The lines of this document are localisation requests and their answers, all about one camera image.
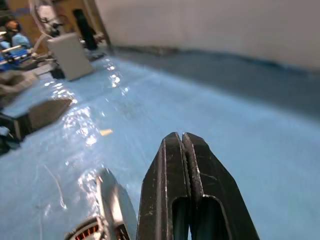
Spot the person in blue shirt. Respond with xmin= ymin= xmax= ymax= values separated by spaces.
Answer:
xmin=4 ymin=19 xmax=33 ymax=50

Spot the blue plastic table sheet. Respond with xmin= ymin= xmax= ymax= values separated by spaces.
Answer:
xmin=0 ymin=46 xmax=320 ymax=240

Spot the white backdrop board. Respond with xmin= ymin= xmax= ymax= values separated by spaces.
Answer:
xmin=93 ymin=0 xmax=320 ymax=75

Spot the grey rectangular box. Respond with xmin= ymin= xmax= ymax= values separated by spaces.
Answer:
xmin=46 ymin=32 xmax=95 ymax=82

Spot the motor housing with copper windings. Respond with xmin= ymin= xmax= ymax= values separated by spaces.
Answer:
xmin=63 ymin=216 xmax=131 ymax=240

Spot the grey toothed motor lid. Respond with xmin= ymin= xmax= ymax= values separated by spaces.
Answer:
xmin=96 ymin=168 xmax=138 ymax=240

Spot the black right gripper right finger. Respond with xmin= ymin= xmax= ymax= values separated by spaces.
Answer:
xmin=181 ymin=131 xmax=261 ymax=240

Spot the dark grey flat box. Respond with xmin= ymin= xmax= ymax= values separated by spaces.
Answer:
xmin=0 ymin=98 xmax=74 ymax=141

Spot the black upright object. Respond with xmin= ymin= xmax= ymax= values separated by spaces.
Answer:
xmin=71 ymin=8 xmax=99 ymax=51

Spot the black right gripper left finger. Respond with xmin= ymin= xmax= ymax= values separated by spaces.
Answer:
xmin=136 ymin=131 xmax=193 ymax=240

